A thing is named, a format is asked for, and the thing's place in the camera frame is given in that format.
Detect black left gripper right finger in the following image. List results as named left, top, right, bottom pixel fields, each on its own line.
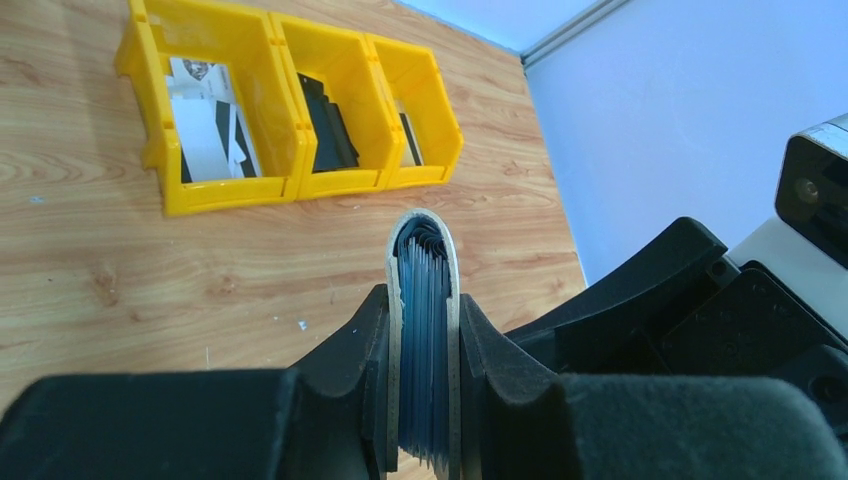
left=460, top=295, right=847, bottom=479

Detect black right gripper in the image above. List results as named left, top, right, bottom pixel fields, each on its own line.
left=506, top=217, right=847, bottom=438

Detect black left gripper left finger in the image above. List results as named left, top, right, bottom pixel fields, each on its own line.
left=1, top=284, right=391, bottom=479

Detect beige leather card holder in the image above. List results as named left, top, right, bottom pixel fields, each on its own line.
left=385, top=208, right=461, bottom=479

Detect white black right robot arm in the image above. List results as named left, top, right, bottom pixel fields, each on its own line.
left=509, top=217, right=847, bottom=438

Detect black cards in bin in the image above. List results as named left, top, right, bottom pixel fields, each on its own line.
left=298, top=73, right=359, bottom=173

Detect card in right bin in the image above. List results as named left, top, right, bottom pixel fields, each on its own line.
left=395, top=100, right=424, bottom=167

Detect white cards in bin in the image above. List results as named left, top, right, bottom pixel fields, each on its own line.
left=165, top=57, right=262, bottom=184

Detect yellow bin right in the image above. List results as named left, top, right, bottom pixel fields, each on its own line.
left=365, top=34, right=464, bottom=190

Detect yellow bin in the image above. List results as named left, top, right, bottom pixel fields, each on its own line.
left=114, top=1, right=316, bottom=216
left=270, top=13, right=403, bottom=199
left=365, top=34, right=464, bottom=190

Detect yellow bin middle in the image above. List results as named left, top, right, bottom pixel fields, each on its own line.
left=270, top=13, right=403, bottom=199

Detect yellow bin left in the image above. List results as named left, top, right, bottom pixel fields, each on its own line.
left=114, top=1, right=316, bottom=216

